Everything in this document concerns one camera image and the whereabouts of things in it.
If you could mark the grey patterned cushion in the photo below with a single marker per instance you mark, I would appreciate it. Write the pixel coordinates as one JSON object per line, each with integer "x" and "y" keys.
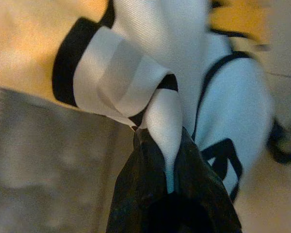
{"x": 51, "y": 157}

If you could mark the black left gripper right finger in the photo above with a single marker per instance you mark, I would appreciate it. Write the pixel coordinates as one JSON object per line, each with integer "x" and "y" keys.
{"x": 203, "y": 199}

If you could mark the white garment black trim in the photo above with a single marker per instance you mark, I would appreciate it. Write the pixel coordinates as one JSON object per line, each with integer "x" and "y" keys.
{"x": 135, "y": 60}

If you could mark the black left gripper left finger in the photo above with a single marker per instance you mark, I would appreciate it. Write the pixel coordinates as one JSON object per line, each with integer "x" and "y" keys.
{"x": 135, "y": 189}

